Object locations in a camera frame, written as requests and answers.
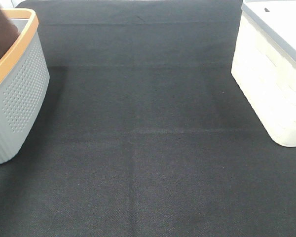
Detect black table cloth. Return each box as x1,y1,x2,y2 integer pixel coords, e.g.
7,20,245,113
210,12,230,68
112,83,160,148
0,0,296,237

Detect white basket with grey rim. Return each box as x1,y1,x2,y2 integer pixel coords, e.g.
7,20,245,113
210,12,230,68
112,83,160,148
231,0,296,147

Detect grey perforated laundry basket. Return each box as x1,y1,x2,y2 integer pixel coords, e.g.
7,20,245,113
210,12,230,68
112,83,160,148
0,8,50,164

